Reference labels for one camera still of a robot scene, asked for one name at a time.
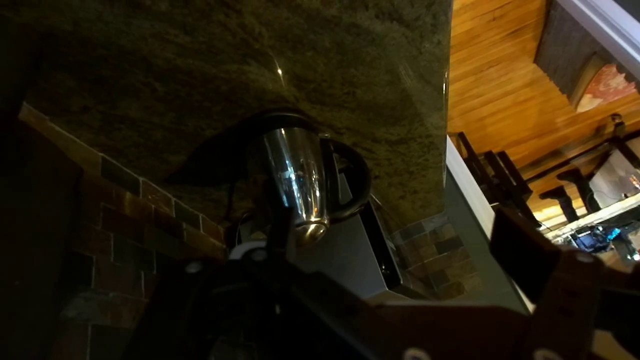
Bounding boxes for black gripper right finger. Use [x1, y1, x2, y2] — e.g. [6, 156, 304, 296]
[488, 202, 640, 360]

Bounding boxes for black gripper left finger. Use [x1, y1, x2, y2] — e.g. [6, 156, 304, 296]
[124, 254, 379, 360]

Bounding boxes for dark grey box appliance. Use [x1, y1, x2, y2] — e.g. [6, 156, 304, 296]
[290, 195, 406, 305]

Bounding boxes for dark wooden chair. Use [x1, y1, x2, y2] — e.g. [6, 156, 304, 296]
[451, 129, 539, 230]

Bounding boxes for dark jar on counter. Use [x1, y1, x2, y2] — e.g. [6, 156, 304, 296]
[255, 108, 375, 246]

